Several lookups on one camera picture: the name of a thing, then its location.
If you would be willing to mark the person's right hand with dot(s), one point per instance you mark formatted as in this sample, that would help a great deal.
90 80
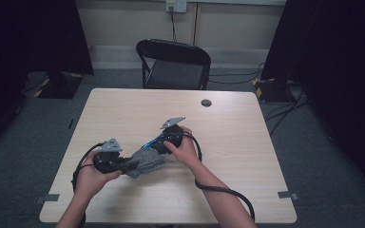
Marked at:
185 152

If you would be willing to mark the grey cloth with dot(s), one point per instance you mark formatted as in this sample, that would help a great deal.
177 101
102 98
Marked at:
147 163

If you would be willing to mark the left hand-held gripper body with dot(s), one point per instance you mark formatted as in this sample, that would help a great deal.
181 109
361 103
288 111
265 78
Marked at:
107 161

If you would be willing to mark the person's left hand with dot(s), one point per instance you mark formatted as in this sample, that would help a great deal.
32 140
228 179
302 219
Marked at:
90 177

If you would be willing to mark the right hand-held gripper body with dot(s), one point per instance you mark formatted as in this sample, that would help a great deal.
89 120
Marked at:
172 137

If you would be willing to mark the black stand base yellow tape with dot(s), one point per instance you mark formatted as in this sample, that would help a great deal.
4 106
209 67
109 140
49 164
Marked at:
60 86
272 90

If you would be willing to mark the black folding chair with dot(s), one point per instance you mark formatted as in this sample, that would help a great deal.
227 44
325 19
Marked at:
174 65

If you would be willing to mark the blue toy car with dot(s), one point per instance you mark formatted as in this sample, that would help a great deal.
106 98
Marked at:
152 142

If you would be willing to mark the dark curtain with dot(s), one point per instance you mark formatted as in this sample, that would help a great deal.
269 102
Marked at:
28 38
339 63

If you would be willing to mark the white wall socket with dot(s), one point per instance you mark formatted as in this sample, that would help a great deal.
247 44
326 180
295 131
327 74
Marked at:
176 5

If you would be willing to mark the small black floor item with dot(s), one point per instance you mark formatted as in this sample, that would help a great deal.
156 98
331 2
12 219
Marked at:
71 123

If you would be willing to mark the grey tape strip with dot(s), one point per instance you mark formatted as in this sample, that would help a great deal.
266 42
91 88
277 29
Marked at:
48 198
287 195

